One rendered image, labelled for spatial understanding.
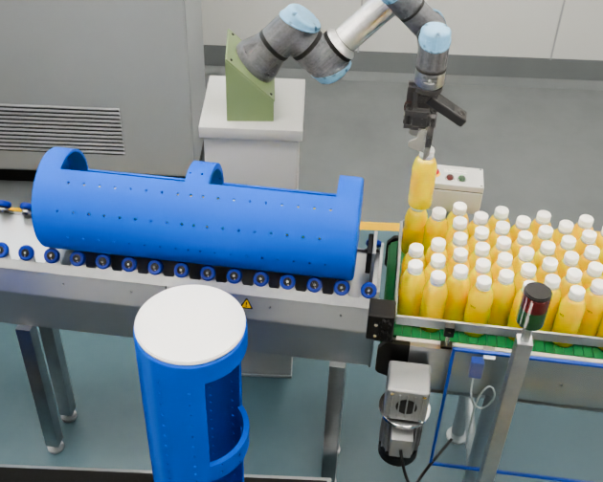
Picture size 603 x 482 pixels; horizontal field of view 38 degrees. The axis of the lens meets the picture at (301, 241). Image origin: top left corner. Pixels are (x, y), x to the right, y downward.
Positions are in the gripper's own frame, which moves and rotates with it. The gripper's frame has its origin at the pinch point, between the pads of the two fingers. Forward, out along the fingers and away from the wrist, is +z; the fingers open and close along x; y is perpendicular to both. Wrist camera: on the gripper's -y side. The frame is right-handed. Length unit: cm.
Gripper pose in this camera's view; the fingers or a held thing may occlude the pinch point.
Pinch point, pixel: (427, 150)
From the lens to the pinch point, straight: 233.4
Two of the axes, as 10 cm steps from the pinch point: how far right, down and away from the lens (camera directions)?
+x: -1.3, 6.4, -7.6
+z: -0.3, 7.6, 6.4
